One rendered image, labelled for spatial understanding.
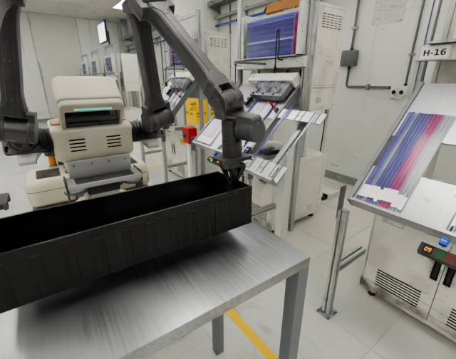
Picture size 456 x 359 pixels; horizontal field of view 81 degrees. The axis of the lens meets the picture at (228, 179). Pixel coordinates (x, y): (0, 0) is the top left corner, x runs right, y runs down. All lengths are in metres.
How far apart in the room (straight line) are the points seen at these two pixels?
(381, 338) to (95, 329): 1.43
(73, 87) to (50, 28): 9.23
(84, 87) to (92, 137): 0.17
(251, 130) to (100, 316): 0.51
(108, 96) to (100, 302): 0.68
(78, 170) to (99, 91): 0.29
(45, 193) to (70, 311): 0.85
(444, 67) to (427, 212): 0.84
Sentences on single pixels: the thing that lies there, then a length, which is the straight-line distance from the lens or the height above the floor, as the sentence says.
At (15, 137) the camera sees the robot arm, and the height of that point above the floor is 1.07.
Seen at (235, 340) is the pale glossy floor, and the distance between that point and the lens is 1.56.
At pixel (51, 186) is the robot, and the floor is 0.78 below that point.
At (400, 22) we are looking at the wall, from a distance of 3.39.
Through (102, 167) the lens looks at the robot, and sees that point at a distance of 1.12.
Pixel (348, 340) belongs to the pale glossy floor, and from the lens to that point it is 1.68.
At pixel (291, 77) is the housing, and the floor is 1.24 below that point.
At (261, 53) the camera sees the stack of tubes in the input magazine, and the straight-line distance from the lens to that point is 2.29.
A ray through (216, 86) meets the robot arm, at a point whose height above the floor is 1.21.
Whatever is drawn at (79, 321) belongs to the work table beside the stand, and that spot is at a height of 0.80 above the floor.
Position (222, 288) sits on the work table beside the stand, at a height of 0.80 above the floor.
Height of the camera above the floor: 1.23
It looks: 21 degrees down
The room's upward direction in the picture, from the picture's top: straight up
